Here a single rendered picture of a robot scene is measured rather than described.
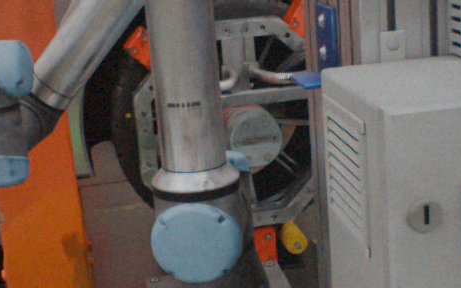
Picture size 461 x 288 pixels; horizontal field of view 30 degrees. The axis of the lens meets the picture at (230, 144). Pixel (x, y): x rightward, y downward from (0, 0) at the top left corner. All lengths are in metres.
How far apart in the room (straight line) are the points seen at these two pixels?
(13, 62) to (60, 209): 0.69
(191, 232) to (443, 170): 0.46
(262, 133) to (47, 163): 0.57
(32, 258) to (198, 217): 0.77
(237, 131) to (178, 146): 0.97
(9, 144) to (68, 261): 0.68
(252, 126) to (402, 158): 1.38
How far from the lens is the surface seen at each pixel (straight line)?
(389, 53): 0.91
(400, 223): 0.73
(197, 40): 1.08
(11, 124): 1.18
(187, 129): 1.09
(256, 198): 2.40
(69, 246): 1.81
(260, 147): 2.09
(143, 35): 2.14
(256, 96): 2.01
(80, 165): 2.30
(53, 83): 1.26
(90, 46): 1.24
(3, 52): 1.15
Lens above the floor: 1.40
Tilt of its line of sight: 15 degrees down
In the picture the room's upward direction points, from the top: 5 degrees counter-clockwise
